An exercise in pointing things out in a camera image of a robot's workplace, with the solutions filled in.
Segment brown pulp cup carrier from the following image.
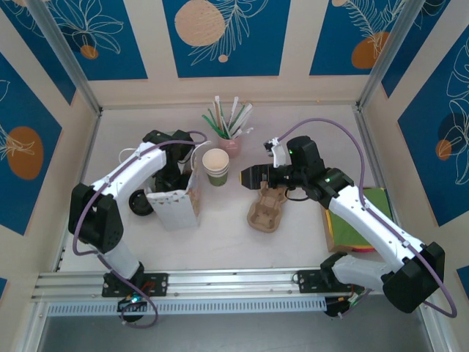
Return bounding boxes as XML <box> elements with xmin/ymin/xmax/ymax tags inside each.
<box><xmin>245</xmin><ymin>188</ymin><xmax>289</xmax><ymax>232</ymax></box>

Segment animal print paper gift bag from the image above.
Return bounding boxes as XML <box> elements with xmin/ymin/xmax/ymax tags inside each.
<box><xmin>119</xmin><ymin>141</ymin><xmax>213</xmax><ymax>232</ymax></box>

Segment green paper cup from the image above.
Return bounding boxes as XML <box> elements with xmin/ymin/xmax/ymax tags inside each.
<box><xmin>204</xmin><ymin>167</ymin><xmax>230</xmax><ymax>188</ymax></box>
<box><xmin>203</xmin><ymin>164</ymin><xmax>231</xmax><ymax>177</ymax></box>

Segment stack of paper cups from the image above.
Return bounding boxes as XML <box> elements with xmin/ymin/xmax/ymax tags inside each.
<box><xmin>202</xmin><ymin>148</ymin><xmax>231</xmax><ymax>174</ymax></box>

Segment pink metal straw bucket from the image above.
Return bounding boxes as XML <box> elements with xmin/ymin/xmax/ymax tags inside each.
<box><xmin>218</xmin><ymin>133</ymin><xmax>243</xmax><ymax>158</ymax></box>

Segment tan tipped wrapped straw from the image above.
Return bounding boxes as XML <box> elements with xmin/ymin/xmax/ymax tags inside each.
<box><xmin>214</xmin><ymin>95</ymin><xmax>226</xmax><ymax>137</ymax></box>

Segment black plastic cup lid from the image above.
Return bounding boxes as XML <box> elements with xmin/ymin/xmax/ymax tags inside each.
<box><xmin>128</xmin><ymin>190</ymin><xmax>155</xmax><ymax>217</ymax></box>

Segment small circuit board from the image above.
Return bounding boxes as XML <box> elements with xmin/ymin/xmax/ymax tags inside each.
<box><xmin>116</xmin><ymin>295</ymin><xmax>148</xmax><ymax>313</ymax></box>
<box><xmin>325</xmin><ymin>293</ymin><xmax>363</xmax><ymax>318</ymax></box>

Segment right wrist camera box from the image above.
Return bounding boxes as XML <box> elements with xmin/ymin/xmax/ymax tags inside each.
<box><xmin>264</xmin><ymin>138</ymin><xmax>287</xmax><ymax>168</ymax></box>

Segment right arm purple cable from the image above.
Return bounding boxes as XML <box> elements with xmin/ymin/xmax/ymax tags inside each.
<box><xmin>280</xmin><ymin>117</ymin><xmax>457</xmax><ymax>320</ymax></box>

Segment aluminium side rail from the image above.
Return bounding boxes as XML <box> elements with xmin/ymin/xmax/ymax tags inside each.
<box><xmin>53</xmin><ymin>109</ymin><xmax>103</xmax><ymax>273</ymax></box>
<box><xmin>352</xmin><ymin>105</ymin><xmax>411</xmax><ymax>265</ymax></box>

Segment long aluminium base rail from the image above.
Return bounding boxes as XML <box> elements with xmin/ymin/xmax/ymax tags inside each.
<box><xmin>31</xmin><ymin>264</ymin><xmax>434</xmax><ymax>306</ymax></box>

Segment white slotted cable duct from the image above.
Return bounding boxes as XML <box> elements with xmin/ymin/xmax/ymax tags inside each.
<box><xmin>46</xmin><ymin>297</ymin><xmax>328</xmax><ymax>317</ymax></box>

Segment aluminium frame post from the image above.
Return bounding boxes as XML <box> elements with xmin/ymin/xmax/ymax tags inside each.
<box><xmin>27</xmin><ymin>0</ymin><xmax>103</xmax><ymax>115</ymax></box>
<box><xmin>355</xmin><ymin>0</ymin><xmax>421</xmax><ymax>111</ymax></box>

